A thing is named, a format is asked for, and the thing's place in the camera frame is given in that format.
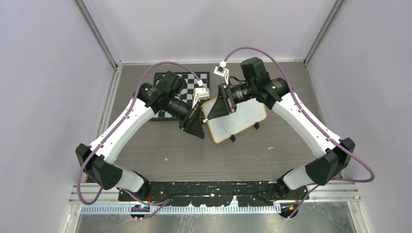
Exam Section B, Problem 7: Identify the yellow framed whiteboard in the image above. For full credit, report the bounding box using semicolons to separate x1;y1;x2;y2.
206;99;267;144

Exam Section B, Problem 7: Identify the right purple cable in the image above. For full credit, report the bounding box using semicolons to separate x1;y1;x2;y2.
223;46;376;220

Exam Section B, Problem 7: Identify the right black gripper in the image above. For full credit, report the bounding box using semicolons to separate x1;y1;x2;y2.
207;81;256;120

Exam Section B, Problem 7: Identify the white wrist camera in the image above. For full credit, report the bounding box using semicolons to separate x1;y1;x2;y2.
192;87;210;108
213;61;229;85

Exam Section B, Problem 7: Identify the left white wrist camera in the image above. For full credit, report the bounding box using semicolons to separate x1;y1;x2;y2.
192;87;210;108

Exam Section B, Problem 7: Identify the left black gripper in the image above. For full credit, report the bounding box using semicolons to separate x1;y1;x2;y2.
165;95;206;138

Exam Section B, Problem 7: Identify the black white checkerboard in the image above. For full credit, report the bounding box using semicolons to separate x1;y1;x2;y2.
151;72;210;120

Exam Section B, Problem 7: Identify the purple cable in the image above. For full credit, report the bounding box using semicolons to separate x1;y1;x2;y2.
223;46;376;220
76;61;205;220

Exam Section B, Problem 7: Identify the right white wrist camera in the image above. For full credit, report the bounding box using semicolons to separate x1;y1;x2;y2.
213;61;229;85

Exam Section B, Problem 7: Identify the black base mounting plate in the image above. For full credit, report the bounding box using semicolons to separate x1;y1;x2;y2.
118;181;308;207

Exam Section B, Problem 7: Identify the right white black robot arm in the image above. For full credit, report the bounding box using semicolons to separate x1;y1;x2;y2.
207;57;355;199

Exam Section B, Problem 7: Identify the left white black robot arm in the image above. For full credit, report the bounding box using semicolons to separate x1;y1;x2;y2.
75;71;205;201

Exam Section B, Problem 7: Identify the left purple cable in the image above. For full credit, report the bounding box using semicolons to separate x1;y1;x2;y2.
76;61;205;220

